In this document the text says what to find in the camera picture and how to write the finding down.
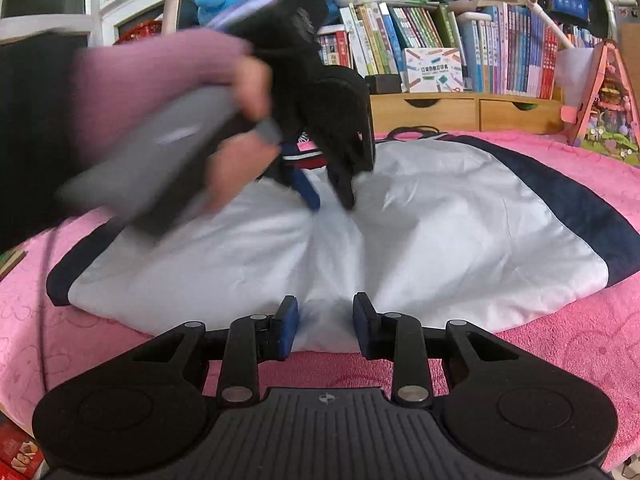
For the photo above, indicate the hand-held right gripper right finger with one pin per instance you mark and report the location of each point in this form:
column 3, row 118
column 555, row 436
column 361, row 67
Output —
column 362, row 325

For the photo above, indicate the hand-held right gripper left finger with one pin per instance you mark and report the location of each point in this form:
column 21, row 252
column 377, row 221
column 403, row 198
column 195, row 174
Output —
column 289, row 325

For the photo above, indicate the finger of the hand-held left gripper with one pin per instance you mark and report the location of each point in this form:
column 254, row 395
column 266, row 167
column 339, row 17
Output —
column 344, row 187
column 306, row 192

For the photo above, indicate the white navy jacket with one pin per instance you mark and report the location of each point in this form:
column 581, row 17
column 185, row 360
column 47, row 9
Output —
column 450, row 240

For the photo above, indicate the person's left forearm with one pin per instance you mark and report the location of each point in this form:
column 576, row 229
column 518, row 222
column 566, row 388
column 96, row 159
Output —
column 150, row 70

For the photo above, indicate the person's left hand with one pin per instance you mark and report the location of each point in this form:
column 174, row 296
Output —
column 252, row 85

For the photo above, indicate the black power adapter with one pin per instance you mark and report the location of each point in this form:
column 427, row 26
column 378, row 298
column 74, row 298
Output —
column 382, row 84

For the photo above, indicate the white printed box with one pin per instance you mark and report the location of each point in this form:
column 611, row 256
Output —
column 432, row 70

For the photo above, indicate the wooden drawer organizer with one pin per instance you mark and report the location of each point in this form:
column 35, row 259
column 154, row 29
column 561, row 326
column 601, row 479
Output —
column 450, row 115

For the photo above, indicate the large blue whale plush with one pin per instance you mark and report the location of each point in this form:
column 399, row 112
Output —
column 220, row 2

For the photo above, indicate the tan board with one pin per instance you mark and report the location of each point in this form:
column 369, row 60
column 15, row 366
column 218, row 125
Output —
column 171, row 12

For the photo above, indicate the small red plastic basket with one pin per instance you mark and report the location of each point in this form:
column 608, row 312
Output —
column 140, row 34

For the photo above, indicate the pink printed blanket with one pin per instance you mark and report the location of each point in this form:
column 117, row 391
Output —
column 575, row 330

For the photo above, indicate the white tube lamp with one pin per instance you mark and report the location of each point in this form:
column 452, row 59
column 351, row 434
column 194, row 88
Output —
column 542, row 12

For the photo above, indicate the pink triangular toy house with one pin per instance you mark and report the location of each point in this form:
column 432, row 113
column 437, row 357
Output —
column 612, row 110

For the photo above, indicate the person's black torso clothing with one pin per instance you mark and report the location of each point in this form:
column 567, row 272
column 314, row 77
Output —
column 30, row 135

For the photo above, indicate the white pipe rack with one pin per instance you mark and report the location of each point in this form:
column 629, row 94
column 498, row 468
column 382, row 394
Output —
column 611, row 15

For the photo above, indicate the red printed box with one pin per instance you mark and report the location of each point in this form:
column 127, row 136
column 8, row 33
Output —
column 17, row 450

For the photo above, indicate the brown cardboard box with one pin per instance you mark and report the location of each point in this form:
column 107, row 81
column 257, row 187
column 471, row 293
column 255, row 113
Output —
column 631, row 40

